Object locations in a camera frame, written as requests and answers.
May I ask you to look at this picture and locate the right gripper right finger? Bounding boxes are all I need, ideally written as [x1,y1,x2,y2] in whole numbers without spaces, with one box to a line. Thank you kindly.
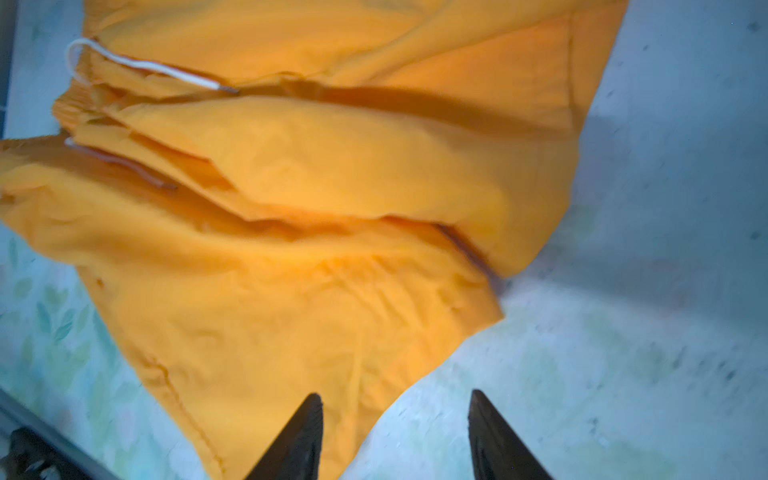
[468,389,552,480]

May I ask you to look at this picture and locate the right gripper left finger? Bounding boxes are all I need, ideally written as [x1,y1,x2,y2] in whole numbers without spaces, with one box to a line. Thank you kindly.
[245,393,324,480]

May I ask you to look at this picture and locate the orange shorts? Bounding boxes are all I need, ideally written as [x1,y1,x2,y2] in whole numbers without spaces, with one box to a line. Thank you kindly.
[1,1,627,479]

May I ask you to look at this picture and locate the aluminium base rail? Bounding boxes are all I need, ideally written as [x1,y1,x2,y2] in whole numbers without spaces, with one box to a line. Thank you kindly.
[1,391,118,480]

